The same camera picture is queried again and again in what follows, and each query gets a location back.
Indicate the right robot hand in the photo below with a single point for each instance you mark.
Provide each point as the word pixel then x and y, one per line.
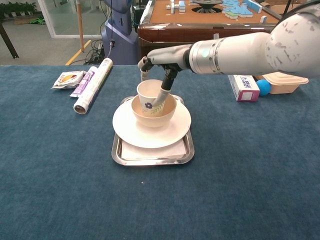
pixel 170 56

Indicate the white flower-print paper cup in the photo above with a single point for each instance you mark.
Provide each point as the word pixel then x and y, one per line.
pixel 147 91

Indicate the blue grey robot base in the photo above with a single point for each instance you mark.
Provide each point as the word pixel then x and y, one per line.
pixel 120 37

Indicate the beige bowl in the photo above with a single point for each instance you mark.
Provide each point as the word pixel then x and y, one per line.
pixel 155 122

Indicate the square steel tray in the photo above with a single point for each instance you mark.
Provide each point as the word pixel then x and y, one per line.
pixel 150 163

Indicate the brown mahjong table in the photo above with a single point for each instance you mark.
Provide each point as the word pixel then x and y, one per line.
pixel 175 32

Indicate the white printed wrap roll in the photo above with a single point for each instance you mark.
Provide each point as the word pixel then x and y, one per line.
pixel 96 82

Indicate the white pink toothpaste box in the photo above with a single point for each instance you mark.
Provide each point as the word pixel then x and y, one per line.
pixel 246 92

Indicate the white round plate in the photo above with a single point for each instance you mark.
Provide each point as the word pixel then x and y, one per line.
pixel 123 127

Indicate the purple white sachet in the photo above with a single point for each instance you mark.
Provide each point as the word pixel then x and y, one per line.
pixel 83 84

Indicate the wooden pole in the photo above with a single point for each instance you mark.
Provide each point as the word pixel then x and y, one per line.
pixel 80 30

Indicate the small blue ball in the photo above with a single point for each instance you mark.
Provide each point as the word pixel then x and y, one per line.
pixel 264 87

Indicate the blue white mahjong tile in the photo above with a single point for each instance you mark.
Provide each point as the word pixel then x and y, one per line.
pixel 263 19

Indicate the white paper napkin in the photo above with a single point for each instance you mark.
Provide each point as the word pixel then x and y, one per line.
pixel 140 153

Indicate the yellow red snack packet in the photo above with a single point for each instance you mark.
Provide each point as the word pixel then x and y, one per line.
pixel 66 79

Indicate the cardboard box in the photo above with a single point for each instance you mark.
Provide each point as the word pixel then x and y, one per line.
pixel 277 7

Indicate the beige lidded lunch box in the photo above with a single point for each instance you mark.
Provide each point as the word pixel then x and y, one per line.
pixel 285 86

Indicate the black table leg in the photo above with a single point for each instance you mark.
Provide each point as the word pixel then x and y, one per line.
pixel 8 41

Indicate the blue felt table cloth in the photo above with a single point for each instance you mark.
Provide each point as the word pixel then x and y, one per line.
pixel 50 175

